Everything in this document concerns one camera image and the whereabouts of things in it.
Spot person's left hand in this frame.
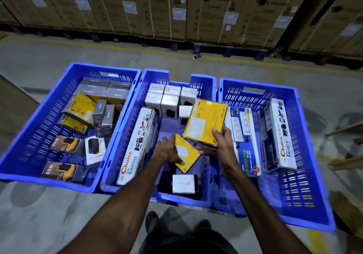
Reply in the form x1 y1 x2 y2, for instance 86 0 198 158
152 134 185 167

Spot person's right hand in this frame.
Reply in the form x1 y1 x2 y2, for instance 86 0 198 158
195 126 242 176

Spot small yellow cable box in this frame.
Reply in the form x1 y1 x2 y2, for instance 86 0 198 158
174 134 201 174

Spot large yellow box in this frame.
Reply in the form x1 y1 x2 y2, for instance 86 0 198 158
183 98 228 149

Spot person's left forearm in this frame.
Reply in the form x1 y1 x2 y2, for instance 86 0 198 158
56 157 168 254

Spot person's right forearm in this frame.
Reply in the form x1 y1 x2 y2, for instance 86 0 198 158
223 163 313 254

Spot single white square box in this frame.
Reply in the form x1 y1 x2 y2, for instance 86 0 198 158
172 174 196 195

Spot blue extension socket box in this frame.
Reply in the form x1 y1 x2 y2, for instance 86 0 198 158
225 106 262 177

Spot blue plastic crate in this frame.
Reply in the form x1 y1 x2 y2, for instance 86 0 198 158
100 69 218 209
0 62 142 194
213 77 337 233

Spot long white extension board box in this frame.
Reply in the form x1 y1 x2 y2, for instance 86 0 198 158
259 98 298 174
116 107 158 186

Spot cluster of white adapter boxes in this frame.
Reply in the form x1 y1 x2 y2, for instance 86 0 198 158
144 83 198 129

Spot person's black left shoe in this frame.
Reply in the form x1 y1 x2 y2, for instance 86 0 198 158
145 211 160 235

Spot person's black shoe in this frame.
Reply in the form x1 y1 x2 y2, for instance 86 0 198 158
145 211 160 235
195 219 212 232

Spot person's black right shoe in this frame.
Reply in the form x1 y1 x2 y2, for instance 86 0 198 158
195 219 212 232

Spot small grey upright box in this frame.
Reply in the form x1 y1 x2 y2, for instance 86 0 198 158
96 125 114 138
92 100 107 127
102 104 116 128

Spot person's dark trousers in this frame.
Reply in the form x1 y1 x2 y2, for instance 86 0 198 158
138 228 239 254

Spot white charger box black print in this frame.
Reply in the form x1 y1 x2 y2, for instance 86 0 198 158
84 136 107 166

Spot dark blue pallets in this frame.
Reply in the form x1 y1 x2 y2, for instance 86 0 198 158
0 24 363 70

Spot flat grey box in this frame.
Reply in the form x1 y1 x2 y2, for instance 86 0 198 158
104 87 131 101
81 77 110 87
109 80 133 90
76 84 109 97

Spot black orange charger box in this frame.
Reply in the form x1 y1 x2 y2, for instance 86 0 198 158
41 161 88 184
50 135 86 157

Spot brown cardboard scrap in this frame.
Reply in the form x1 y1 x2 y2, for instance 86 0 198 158
330 191 363 238
326 120 363 138
327 154 363 172

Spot row of large cardboard cartons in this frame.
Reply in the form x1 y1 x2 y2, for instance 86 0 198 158
0 0 363 62

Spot dark metal rack post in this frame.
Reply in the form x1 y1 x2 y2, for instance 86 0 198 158
276 0 346 53

